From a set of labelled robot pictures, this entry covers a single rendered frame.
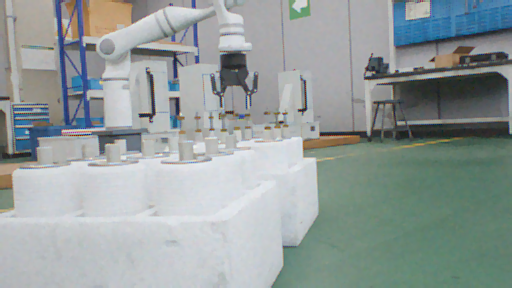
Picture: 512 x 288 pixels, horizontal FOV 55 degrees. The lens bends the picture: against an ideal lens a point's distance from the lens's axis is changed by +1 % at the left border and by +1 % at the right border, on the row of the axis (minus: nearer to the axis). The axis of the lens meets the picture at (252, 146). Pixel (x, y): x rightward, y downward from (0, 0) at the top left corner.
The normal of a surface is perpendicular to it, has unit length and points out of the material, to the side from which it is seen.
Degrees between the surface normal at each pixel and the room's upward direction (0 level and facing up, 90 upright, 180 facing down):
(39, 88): 90
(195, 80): 90
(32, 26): 90
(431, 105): 90
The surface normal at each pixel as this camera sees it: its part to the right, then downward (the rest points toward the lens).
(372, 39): -0.69, 0.07
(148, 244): -0.24, 0.07
